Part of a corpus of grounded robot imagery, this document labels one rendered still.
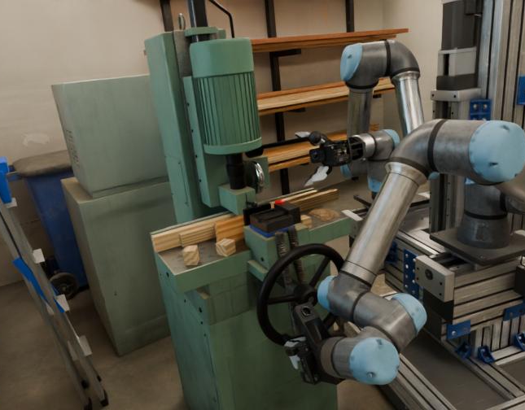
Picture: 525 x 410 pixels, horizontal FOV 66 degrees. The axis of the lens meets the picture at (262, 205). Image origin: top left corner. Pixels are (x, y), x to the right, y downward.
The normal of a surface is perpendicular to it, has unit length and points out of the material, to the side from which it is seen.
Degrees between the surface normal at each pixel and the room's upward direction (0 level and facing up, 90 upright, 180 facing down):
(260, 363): 90
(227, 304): 90
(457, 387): 0
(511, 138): 86
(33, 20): 90
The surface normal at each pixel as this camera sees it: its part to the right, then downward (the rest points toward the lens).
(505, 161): 0.51, 0.16
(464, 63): 0.30, 0.28
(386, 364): 0.37, -0.26
